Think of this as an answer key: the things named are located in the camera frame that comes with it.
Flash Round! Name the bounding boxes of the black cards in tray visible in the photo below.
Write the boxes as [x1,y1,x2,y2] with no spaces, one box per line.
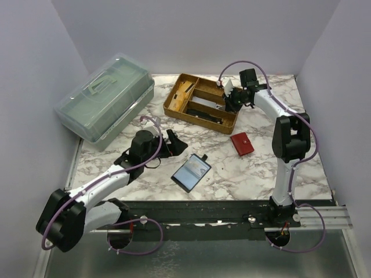
[186,108,223,125]

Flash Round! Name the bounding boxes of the purple cable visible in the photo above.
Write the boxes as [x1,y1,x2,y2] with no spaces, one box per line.
[42,115,163,256]
[217,60,326,253]

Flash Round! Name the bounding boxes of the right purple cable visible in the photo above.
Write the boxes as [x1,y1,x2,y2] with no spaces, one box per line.
[217,60,326,253]

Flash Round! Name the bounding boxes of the red leather card holder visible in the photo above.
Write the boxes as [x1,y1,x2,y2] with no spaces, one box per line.
[230,132,254,156]

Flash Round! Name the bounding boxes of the white cards in tray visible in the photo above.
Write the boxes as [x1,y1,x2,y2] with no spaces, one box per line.
[192,96,225,110]

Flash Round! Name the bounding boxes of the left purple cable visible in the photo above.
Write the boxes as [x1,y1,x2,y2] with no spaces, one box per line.
[42,115,163,256]

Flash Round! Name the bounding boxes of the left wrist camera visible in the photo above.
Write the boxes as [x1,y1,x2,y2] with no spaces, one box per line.
[141,119,159,137]

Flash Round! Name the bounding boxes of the black leather card holder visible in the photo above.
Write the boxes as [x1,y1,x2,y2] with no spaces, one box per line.
[171,153,212,193]

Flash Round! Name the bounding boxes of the green plastic storage box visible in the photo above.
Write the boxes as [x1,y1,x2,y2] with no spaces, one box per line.
[54,53,155,151]

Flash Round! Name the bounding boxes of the gold cards in tray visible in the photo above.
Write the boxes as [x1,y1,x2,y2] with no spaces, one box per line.
[169,81,195,112]

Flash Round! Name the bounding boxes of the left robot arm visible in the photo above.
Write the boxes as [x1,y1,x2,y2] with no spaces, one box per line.
[35,129,188,253]

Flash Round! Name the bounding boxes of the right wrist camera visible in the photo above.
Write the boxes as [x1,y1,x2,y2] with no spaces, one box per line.
[216,78,238,97]

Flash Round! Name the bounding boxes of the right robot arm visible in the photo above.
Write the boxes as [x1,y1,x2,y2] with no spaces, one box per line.
[217,68,311,223]

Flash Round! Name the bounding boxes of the woven wicker organizer tray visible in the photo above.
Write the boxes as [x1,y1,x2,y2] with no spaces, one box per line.
[163,74,238,134]

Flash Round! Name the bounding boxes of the aluminium extrusion rail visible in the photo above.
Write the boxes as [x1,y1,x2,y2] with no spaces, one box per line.
[297,206,353,230]

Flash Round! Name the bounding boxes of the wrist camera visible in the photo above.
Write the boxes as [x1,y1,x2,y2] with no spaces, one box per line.
[141,119,159,137]
[216,78,238,97]

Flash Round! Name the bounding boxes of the black mounting base rail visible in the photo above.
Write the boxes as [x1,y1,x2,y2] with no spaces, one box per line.
[94,200,335,241]

